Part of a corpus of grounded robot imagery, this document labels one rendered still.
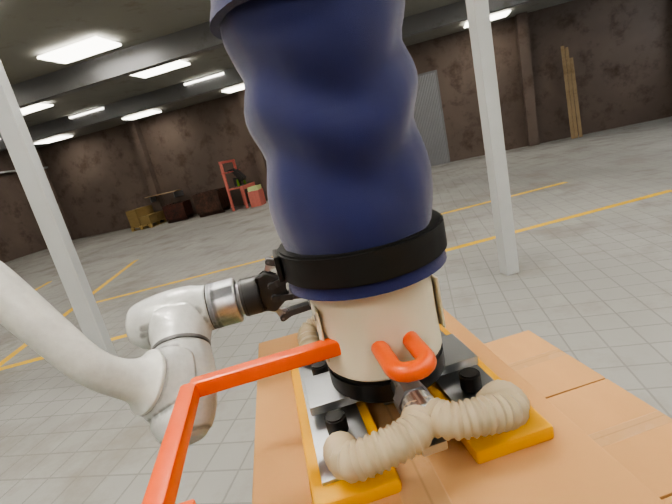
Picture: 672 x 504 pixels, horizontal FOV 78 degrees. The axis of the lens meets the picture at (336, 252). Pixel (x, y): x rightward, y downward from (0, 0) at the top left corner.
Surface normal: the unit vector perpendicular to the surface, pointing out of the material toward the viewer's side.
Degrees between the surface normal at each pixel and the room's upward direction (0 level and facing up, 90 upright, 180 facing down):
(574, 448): 1
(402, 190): 77
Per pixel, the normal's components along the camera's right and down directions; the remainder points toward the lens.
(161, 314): -0.07, -0.52
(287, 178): -0.51, 0.04
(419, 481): -0.22, -0.94
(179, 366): 0.63, -0.63
